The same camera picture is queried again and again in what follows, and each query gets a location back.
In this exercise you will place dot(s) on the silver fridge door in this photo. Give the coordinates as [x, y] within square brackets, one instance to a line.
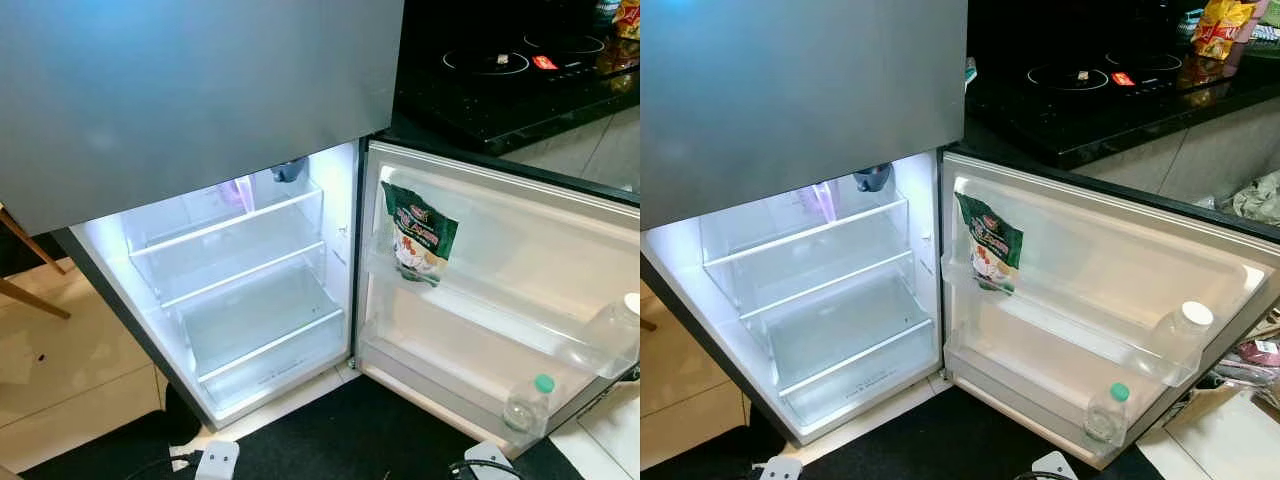
[520, 240]
[1120, 255]

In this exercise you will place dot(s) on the green snack pouch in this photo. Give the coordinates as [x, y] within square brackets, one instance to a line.
[990, 245]
[420, 235]

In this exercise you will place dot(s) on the glass fridge shelf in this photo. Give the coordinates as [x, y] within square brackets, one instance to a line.
[830, 283]
[240, 276]
[800, 234]
[230, 221]

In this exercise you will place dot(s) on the clear fridge door bin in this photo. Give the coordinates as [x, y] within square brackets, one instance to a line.
[1060, 310]
[440, 385]
[1020, 395]
[480, 300]

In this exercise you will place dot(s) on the dark fridge control knob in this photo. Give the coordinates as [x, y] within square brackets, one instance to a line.
[290, 170]
[872, 178]

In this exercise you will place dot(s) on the silver fridge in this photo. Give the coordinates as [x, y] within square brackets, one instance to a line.
[250, 420]
[830, 430]

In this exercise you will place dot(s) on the clear white-capped jar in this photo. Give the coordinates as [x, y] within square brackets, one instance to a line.
[1180, 345]
[615, 335]

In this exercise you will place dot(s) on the black kitchen countertop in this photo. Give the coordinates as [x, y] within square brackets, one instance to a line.
[1100, 145]
[480, 130]

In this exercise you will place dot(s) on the clear green-capped bottle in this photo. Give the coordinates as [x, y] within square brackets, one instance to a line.
[525, 410]
[1105, 420]

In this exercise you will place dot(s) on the silver freezer door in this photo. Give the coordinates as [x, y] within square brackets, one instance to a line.
[800, 100]
[200, 100]

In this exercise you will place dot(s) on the black induction hob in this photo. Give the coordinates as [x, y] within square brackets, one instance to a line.
[500, 80]
[1080, 95]

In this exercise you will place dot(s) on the yellow red snack bag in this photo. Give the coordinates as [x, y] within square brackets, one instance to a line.
[628, 18]
[1222, 28]

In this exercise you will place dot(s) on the black slipper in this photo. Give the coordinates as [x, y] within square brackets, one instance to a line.
[765, 428]
[182, 415]

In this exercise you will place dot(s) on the clear crisper drawer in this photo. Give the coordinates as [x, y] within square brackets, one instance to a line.
[850, 345]
[270, 335]

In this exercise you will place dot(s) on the dark blue carpet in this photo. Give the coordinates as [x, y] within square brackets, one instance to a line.
[350, 430]
[950, 440]

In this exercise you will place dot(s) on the white chair with wooden legs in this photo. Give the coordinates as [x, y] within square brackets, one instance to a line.
[35, 300]

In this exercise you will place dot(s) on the grey green cloth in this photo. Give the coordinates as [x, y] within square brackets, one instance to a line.
[1258, 198]

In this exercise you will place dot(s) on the pink plastic package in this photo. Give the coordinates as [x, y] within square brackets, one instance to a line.
[1255, 352]

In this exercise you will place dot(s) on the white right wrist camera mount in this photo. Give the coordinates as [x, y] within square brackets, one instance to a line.
[1055, 468]
[492, 462]

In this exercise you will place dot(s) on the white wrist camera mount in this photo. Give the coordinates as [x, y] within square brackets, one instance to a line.
[218, 462]
[492, 462]
[1055, 468]
[785, 470]

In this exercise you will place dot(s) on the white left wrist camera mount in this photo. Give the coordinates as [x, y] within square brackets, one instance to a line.
[785, 470]
[218, 462]

